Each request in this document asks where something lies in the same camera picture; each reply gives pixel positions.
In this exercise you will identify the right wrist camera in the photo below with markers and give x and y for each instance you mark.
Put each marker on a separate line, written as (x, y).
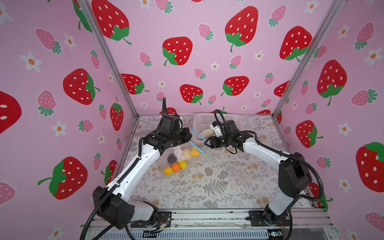
(218, 129)

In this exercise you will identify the yellow toy banana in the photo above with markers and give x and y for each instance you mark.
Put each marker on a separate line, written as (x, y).
(183, 164)

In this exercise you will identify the orange toy tangerine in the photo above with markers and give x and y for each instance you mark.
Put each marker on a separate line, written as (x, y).
(176, 167)

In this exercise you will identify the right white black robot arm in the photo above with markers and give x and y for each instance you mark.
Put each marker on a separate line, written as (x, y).
(295, 174)

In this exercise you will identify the aluminium corner post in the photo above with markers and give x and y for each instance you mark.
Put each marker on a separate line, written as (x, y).
(90, 17)
(327, 22)

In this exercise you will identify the white toy radish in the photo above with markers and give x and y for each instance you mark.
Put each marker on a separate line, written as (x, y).
(207, 133)

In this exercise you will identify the aluminium front rail frame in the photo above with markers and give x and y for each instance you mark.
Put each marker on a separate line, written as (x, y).
(231, 224)

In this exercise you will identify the clear zip top bag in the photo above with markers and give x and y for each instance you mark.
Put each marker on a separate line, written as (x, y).
(162, 162)

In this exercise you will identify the beige toy potato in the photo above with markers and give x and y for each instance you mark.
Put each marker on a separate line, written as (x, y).
(186, 154)

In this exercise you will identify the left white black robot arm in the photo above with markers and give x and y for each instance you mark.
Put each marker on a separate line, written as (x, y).
(112, 202)

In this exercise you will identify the yellow toy lemon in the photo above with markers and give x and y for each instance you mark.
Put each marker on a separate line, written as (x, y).
(168, 171)

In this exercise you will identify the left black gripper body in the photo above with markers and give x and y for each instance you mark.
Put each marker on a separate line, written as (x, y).
(179, 137)

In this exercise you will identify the left aluminium corner post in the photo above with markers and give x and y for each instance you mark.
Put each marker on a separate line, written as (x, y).
(90, 17)

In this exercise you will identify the white plastic basket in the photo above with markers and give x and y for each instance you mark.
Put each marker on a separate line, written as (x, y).
(203, 121)

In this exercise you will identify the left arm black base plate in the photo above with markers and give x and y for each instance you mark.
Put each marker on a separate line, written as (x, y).
(157, 220)

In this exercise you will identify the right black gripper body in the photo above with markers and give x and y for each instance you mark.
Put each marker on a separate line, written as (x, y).
(222, 141)

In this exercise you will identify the right aluminium corner post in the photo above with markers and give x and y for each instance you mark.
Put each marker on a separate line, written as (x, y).
(327, 22)

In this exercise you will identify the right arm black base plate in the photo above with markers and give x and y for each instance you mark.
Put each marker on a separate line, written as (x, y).
(263, 219)

